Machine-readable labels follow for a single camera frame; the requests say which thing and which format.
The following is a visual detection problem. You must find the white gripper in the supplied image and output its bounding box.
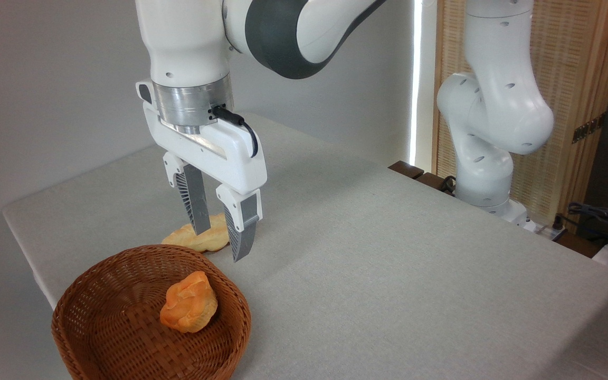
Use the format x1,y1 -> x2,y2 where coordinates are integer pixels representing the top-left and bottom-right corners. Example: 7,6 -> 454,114
136,79 -> 268,263

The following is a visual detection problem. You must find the braided bread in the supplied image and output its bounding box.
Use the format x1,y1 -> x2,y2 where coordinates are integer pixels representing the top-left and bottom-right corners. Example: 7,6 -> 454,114
161,213 -> 230,252

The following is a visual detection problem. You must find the dark wooden block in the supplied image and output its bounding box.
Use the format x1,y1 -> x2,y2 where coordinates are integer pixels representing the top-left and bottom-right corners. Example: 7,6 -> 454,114
388,160 -> 425,180
415,172 -> 455,196

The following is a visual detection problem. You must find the grey tablecloth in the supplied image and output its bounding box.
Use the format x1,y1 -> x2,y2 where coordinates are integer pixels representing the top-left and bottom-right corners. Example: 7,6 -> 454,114
2,111 -> 608,380

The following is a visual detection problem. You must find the brown wicker basket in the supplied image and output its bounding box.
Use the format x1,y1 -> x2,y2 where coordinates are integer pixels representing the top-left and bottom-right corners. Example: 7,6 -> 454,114
51,244 -> 252,380

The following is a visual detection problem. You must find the white power strip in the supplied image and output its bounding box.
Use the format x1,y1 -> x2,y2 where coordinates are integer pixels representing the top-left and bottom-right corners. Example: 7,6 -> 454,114
525,218 -> 568,242

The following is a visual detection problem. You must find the round orange bread roll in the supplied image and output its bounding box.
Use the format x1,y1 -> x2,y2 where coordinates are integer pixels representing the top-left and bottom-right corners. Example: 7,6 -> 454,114
159,271 -> 219,334

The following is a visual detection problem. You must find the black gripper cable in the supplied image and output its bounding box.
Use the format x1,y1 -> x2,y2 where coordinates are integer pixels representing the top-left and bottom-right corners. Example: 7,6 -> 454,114
212,106 -> 259,158

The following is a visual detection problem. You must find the wooden bamboo folding screen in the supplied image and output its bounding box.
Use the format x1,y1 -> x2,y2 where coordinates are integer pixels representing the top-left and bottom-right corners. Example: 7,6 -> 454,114
432,0 -> 608,233

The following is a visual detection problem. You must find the bundle of dark cables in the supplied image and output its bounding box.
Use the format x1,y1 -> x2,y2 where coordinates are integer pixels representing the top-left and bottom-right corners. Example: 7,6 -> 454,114
567,202 -> 608,249

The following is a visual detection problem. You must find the dark metal screen hinge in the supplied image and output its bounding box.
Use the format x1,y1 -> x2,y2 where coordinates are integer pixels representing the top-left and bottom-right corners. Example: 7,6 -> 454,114
572,112 -> 606,144

